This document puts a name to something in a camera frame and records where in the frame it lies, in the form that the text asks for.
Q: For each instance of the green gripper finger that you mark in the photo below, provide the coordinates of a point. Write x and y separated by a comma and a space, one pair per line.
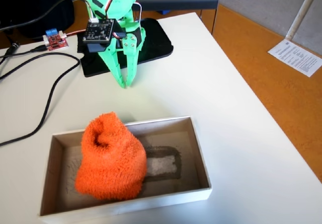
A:
112, 63
130, 58

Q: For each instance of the orange fuzzy sock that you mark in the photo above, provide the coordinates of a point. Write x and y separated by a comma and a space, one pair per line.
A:
110, 166

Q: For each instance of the black base mat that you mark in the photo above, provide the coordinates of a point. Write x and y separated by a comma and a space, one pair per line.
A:
156, 42

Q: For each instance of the small blue object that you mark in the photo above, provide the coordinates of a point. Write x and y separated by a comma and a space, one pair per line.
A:
163, 12

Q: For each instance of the red controller board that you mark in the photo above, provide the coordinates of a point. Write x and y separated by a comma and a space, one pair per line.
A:
54, 41

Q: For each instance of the black bag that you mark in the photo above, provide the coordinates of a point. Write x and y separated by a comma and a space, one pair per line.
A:
25, 2

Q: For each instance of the shallow cardboard box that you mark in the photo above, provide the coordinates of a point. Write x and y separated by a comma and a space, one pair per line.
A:
186, 143

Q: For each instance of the printed white paper sheet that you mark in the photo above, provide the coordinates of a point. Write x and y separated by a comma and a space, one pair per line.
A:
296, 58

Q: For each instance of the white pole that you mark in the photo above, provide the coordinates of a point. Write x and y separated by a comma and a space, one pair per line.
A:
302, 10

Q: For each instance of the black camera circuit board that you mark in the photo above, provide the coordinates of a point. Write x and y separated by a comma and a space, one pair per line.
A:
99, 31

